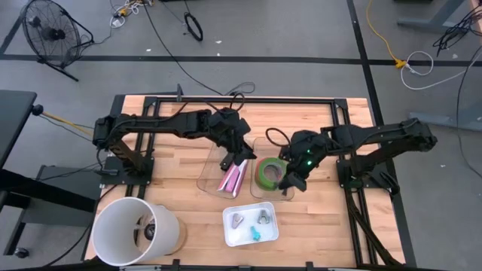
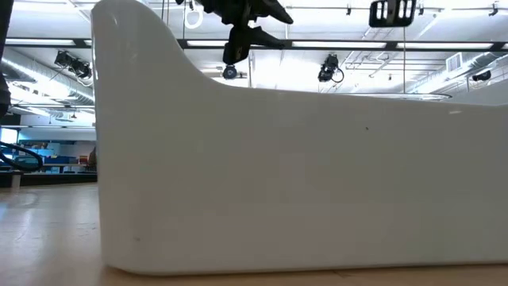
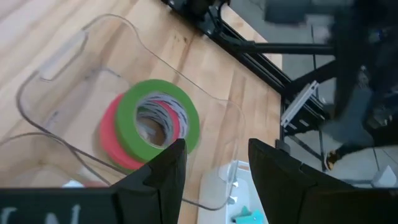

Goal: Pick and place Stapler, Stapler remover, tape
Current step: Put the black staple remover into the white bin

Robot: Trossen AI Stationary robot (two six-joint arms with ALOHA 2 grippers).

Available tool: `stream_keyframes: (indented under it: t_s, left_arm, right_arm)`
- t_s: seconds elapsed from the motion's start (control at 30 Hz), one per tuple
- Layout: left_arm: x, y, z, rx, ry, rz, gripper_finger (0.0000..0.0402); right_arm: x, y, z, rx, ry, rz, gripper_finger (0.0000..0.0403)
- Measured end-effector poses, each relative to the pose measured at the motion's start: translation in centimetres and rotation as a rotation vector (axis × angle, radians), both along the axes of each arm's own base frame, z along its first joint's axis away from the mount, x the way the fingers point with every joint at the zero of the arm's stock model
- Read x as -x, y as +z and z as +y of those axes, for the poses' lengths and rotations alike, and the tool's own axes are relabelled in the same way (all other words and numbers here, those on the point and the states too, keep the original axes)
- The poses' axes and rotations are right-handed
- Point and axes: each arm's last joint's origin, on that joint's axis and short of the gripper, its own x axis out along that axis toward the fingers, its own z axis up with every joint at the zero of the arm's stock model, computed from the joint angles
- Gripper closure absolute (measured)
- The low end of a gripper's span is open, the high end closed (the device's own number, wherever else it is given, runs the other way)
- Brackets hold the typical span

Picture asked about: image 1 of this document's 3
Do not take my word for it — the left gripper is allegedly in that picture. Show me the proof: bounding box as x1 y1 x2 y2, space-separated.
209 107 258 166

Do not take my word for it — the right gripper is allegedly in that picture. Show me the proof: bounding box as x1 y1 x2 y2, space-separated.
277 129 333 193

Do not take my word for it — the green masking tape roll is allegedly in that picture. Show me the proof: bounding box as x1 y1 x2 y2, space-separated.
255 157 289 192

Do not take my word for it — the pink white stapler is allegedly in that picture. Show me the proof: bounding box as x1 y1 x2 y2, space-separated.
217 158 249 199

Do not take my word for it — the clear plastic tray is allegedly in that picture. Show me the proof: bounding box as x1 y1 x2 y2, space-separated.
196 141 254 200
249 135 296 202

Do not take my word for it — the white plastic tray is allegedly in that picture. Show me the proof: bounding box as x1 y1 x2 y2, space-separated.
221 202 280 248

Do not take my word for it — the white cylinder shade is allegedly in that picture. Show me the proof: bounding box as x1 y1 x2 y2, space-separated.
91 196 182 267

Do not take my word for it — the grey desk leg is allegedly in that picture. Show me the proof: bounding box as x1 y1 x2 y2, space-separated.
397 0 468 33
408 99 482 133

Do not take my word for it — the yellow rod black knob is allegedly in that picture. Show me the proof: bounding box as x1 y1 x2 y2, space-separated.
31 104 95 137

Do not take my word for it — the black floor fan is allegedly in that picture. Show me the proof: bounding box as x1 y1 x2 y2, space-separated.
20 0 95 83

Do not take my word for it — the black side desk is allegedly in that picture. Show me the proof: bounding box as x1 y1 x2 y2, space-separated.
0 89 110 260

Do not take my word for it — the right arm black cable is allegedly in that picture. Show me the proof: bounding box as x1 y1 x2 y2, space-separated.
264 127 291 148

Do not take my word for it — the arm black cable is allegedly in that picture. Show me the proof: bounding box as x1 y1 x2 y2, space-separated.
264 127 291 148
205 92 246 114

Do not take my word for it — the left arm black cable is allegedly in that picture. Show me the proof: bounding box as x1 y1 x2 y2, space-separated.
205 92 246 114

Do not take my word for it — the black aluminium table frame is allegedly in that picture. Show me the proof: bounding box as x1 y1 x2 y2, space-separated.
108 93 417 269

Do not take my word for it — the grey cable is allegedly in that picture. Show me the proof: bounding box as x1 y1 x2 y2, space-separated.
224 81 258 97

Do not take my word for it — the black cable conduit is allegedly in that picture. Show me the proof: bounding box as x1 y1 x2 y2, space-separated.
345 187 404 267

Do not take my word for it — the coiled black cable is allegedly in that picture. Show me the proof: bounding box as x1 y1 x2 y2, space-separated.
183 11 205 42

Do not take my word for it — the long black floor cable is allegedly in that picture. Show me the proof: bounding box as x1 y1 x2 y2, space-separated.
142 0 224 96

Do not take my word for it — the white floor cable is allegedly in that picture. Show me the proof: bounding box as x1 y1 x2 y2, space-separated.
399 50 482 92

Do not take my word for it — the yellow extension cable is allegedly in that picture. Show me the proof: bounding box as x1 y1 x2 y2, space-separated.
365 0 407 70

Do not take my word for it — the white yellow cable bundle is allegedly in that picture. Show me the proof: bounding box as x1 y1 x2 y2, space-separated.
108 0 154 29

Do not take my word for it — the black cable bundle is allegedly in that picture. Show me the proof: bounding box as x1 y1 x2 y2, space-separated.
432 2 482 58

